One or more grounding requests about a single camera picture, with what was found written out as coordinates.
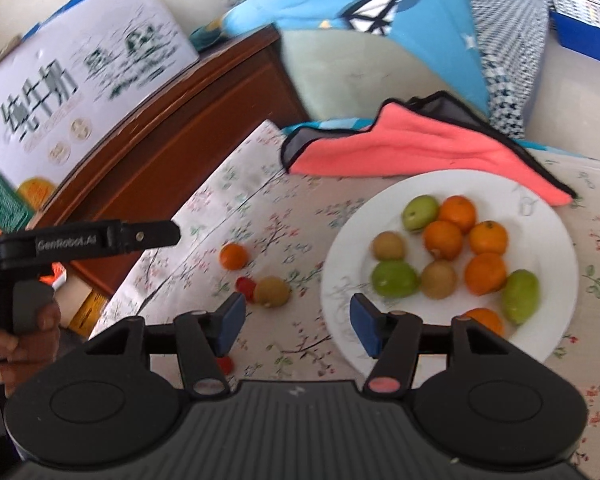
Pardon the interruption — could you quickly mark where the pale green cushion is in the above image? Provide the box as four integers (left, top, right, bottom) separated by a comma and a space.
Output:
280, 25, 481, 126

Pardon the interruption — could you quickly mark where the brown wooden cabinet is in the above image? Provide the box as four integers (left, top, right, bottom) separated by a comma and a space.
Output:
30, 25, 311, 296

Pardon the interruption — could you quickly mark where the blue printed blanket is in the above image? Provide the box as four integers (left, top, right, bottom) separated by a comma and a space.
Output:
222, 0, 491, 133

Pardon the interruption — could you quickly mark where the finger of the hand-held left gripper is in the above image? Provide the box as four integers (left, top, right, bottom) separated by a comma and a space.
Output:
0, 219, 182, 270

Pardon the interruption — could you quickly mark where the floral tablecloth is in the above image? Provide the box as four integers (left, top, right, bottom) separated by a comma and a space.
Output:
87, 120, 600, 431

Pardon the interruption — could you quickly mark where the houndstooth blanket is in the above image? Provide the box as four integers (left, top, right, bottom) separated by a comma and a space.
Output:
450, 0, 551, 141

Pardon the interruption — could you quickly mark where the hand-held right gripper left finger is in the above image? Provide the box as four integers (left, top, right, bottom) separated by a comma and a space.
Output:
82, 292, 247, 398

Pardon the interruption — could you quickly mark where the pink cloth with black trim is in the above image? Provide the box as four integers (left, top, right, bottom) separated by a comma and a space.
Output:
280, 91, 579, 207

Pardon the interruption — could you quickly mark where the white milk carton box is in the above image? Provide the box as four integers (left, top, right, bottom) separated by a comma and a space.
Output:
0, 0, 201, 196

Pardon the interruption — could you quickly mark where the orange cardboard box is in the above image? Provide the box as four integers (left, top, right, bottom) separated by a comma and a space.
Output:
0, 210, 67, 288

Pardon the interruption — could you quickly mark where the yellow box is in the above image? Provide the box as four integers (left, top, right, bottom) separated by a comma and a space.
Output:
67, 290, 108, 337

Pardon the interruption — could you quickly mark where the white floral plate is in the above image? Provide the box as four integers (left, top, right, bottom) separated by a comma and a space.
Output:
320, 169, 580, 378

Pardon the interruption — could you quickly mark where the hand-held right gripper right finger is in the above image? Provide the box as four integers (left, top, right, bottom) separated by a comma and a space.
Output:
349, 294, 523, 395

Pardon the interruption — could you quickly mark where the blue storage box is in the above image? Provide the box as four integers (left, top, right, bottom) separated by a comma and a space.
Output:
550, 10, 600, 64

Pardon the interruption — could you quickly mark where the round brown fruit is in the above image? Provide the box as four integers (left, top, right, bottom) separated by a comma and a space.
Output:
371, 231, 407, 262
420, 260, 457, 301
253, 276, 292, 308

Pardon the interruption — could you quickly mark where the green jujube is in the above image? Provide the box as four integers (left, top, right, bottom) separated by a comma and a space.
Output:
401, 195, 440, 232
370, 259, 420, 298
501, 269, 540, 325

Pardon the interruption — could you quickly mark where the person's left hand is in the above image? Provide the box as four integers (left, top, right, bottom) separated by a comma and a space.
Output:
0, 302, 63, 397

